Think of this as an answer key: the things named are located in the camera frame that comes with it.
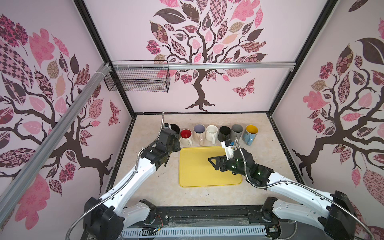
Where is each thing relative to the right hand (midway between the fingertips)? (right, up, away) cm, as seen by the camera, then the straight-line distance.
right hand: (212, 157), depth 75 cm
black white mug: (-20, +15, +4) cm, 25 cm away
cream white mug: (-15, +9, +28) cm, 33 cm away
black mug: (+11, +11, +25) cm, 29 cm away
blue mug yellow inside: (+27, +11, +20) cm, 35 cm away
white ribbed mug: (+3, +11, +31) cm, 33 cm away
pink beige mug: (-6, +13, +23) cm, 27 cm away
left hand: (-20, +7, +5) cm, 21 cm away
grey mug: (+19, +13, +23) cm, 32 cm away
